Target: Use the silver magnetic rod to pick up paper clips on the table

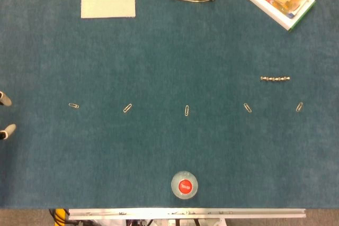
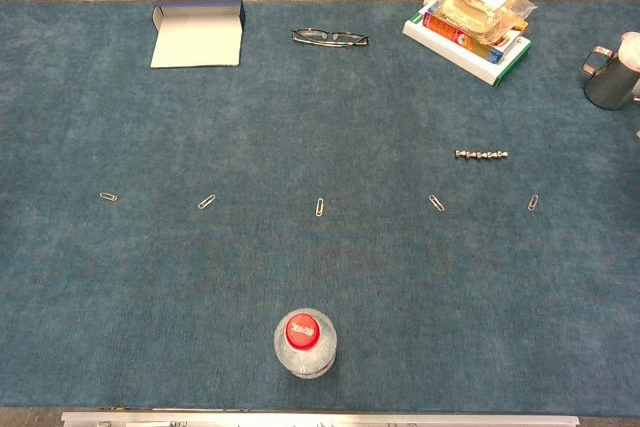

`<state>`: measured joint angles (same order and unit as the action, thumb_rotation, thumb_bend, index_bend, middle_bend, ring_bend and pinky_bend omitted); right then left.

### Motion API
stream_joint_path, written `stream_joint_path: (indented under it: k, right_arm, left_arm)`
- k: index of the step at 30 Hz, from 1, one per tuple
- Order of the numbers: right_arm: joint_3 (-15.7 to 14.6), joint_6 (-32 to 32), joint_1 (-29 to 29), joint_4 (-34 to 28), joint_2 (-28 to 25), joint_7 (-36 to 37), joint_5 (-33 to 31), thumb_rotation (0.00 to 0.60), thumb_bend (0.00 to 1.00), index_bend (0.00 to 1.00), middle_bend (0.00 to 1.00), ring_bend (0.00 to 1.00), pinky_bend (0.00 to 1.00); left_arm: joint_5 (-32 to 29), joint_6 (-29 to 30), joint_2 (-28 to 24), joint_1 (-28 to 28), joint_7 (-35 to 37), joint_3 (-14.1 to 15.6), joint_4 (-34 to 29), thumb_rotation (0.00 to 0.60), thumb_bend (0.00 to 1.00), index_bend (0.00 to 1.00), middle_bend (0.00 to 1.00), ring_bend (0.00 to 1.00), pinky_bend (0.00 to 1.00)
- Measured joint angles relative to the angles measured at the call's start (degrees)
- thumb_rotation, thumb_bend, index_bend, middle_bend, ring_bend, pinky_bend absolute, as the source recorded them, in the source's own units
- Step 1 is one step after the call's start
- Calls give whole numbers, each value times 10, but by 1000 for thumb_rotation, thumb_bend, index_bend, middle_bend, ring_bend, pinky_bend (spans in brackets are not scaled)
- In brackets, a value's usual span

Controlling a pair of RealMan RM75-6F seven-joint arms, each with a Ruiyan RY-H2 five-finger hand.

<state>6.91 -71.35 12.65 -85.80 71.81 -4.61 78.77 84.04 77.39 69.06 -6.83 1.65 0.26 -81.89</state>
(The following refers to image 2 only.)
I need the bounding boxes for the aluminium rail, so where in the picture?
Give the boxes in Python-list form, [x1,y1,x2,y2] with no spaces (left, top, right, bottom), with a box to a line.
[60,410,581,427]

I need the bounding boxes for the open blue cardboard box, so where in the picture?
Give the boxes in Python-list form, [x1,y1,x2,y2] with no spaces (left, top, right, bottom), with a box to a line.
[150,0,246,69]

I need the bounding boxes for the red capped water bottle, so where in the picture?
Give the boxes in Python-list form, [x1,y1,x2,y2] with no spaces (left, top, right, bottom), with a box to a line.
[272,307,338,380]

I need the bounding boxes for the orange printed box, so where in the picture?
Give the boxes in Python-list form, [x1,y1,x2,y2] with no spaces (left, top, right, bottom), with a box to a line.
[422,9,530,65]

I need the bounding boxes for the blue felt table mat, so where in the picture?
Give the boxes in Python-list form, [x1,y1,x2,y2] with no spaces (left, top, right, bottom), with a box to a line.
[0,0,640,418]

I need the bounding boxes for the metal pitcher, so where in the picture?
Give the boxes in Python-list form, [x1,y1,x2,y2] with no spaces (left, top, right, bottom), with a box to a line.
[581,45,640,111]

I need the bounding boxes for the white and green book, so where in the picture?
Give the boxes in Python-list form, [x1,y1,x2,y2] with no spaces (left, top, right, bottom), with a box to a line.
[401,4,534,88]

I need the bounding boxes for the folded eyeglasses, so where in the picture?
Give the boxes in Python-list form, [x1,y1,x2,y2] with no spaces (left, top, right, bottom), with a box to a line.
[290,28,370,50]

